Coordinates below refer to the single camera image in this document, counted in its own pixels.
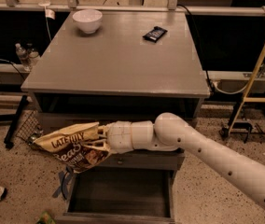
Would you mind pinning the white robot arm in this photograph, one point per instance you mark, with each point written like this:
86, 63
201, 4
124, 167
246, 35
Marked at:
246, 175

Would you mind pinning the grey wooden drawer cabinet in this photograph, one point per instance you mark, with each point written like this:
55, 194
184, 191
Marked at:
115, 73

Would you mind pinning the grey middle drawer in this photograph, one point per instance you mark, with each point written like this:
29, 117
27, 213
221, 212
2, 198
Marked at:
144, 159

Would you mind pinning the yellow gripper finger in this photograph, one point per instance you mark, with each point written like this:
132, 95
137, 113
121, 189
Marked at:
99, 144
102, 132

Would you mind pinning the white ceramic bowl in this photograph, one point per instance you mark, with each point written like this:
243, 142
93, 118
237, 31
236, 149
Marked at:
88, 20

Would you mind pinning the blue tape cross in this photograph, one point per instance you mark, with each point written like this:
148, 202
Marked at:
64, 178

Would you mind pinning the grey open bottom drawer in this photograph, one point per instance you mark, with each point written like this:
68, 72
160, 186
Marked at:
120, 196

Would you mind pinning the green snack packet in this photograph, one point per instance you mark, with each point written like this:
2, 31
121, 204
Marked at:
45, 218

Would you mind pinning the plastic bottle on floor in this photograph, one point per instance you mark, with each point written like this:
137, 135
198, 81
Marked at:
225, 151

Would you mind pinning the yellow wooden ladder frame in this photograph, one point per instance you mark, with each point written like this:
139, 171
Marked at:
245, 97

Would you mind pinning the clear plastic water bottle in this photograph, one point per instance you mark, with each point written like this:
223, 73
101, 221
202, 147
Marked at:
23, 57

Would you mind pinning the brown chip bag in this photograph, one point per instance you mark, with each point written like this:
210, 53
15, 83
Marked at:
67, 145

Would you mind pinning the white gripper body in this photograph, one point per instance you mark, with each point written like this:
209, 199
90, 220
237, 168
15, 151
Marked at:
120, 136

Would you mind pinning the white lamp fixture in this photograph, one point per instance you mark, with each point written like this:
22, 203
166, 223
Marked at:
49, 13

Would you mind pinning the wire mesh basket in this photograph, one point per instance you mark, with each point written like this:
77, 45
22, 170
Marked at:
32, 133

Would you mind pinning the dark candy bar wrapper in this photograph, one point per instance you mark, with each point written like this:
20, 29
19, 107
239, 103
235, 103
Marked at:
155, 34

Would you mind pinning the black metal stand leg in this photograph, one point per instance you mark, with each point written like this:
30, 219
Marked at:
13, 126

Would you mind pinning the grey top drawer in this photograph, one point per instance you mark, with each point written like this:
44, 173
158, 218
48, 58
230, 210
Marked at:
61, 122

